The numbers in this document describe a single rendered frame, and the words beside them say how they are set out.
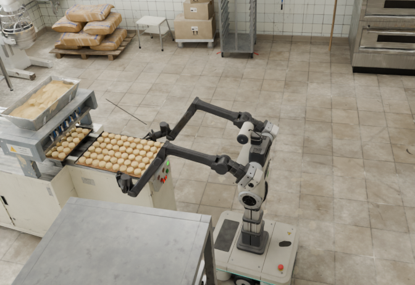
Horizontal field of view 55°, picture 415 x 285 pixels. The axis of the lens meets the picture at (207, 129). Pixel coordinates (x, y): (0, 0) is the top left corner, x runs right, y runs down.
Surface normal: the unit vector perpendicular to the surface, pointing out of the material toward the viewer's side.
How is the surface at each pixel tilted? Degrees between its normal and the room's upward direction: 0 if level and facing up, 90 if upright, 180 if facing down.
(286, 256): 0
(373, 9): 90
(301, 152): 0
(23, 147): 90
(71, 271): 0
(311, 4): 90
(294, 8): 90
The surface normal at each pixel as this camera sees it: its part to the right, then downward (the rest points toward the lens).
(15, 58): 0.93, 0.18
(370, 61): -0.23, 0.59
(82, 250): -0.06, -0.80
